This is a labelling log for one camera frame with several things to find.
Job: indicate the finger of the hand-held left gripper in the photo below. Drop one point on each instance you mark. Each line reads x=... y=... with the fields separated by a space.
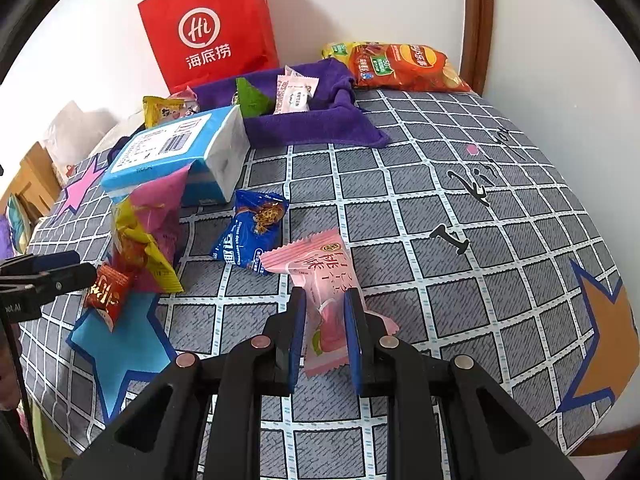
x=50 y=260
x=70 y=277

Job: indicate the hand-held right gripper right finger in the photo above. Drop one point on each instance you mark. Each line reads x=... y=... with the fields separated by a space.
x=352 y=340

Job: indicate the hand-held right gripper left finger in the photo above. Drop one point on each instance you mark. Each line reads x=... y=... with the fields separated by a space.
x=298 y=340

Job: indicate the small red snack packet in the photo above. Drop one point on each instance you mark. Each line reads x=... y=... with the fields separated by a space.
x=105 y=292

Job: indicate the pink peach snack packet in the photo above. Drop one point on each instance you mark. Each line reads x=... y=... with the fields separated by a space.
x=320 y=270

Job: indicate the yellow red snack packet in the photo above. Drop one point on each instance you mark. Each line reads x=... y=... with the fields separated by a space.
x=150 y=260

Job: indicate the cardboard box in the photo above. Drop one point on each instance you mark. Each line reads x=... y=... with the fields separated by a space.
x=35 y=175

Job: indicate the grey checked blanket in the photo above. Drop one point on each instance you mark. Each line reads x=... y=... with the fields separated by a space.
x=425 y=260

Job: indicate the pink triangular snack packet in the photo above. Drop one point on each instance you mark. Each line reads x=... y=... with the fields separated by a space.
x=160 y=205

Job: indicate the blue snack packet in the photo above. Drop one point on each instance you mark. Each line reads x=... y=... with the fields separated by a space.
x=245 y=230

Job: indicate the white plastic bag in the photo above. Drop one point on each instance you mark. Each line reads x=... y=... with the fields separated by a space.
x=75 y=125

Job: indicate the blue white tissue box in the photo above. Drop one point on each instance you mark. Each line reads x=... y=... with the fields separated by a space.
x=165 y=145

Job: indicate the yellow brown snack packet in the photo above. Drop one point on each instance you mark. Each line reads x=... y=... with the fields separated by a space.
x=160 y=110

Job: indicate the purple towel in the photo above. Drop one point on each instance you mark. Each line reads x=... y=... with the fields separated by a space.
x=310 y=127

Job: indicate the pink white snack packet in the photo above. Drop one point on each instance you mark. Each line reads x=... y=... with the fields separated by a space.
x=189 y=97

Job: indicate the green snack packet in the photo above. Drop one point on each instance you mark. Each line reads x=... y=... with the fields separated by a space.
x=252 y=97

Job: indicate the narrow pink snack packet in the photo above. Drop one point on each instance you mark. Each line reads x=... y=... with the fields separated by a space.
x=281 y=92

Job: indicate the red chip bag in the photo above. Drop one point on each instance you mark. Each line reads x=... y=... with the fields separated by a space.
x=410 y=67

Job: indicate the yellow chip bag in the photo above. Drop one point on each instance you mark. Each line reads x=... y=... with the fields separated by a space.
x=335 y=52

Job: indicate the red paper bag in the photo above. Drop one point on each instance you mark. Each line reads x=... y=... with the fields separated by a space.
x=210 y=10

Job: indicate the wooden bed frame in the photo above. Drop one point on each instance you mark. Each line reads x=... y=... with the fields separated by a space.
x=477 y=25

